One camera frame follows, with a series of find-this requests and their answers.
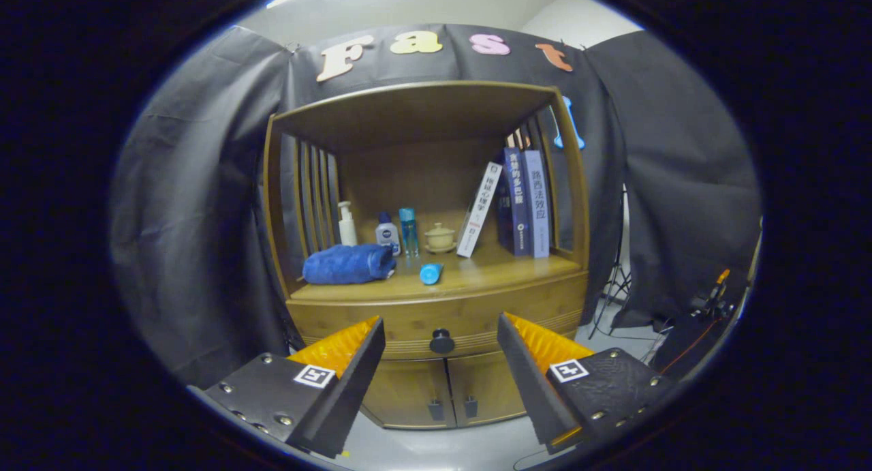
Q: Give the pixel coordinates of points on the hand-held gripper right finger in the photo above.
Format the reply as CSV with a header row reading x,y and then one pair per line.
x,y
528,389

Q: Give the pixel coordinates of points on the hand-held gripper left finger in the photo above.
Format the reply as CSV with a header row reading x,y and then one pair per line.
x,y
340,396

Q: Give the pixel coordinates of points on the wooden drawer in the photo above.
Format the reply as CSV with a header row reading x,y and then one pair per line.
x,y
422,314

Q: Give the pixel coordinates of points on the blue cosmetic tube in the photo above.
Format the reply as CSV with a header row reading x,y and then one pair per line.
x,y
430,274

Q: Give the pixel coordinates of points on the wooden cabinet door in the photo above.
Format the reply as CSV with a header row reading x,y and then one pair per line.
x,y
402,389
487,386

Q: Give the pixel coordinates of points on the wooden countertop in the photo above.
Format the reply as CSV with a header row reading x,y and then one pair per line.
x,y
490,270

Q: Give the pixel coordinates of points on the wooden cabinet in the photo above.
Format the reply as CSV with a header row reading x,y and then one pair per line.
x,y
422,116

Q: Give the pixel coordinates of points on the folded blue towel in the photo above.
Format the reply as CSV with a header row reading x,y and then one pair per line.
x,y
344,264

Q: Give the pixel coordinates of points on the white bottle with blue cap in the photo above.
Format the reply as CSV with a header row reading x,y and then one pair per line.
x,y
387,238

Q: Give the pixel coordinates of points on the white pump bottle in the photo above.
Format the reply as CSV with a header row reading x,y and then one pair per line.
x,y
347,227

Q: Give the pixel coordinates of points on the beige lidded teacup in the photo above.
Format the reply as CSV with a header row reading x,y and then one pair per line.
x,y
440,239

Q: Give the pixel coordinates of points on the clear blue bottle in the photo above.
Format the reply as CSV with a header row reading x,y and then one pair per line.
x,y
409,234

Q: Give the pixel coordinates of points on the light purple book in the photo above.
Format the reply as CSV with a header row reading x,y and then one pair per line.
x,y
538,205

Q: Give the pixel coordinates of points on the white book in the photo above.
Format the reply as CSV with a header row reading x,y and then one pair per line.
x,y
480,208

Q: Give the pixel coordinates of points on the dark blue book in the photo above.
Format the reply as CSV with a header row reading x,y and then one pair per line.
x,y
518,202

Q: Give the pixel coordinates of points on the black tool with orange tip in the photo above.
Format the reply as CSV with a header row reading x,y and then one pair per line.
x,y
712,300

